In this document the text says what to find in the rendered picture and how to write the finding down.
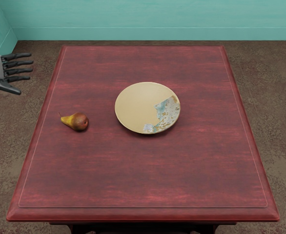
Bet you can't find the beige plate with printed pattern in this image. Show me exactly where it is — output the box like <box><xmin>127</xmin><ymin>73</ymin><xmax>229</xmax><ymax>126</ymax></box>
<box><xmin>114</xmin><ymin>81</ymin><xmax>182</xmax><ymax>135</ymax></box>

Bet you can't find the red-yellow pear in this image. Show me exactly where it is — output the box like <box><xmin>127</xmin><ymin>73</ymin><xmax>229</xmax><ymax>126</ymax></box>
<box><xmin>58</xmin><ymin>112</ymin><xmax>89</xmax><ymax>133</ymax></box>

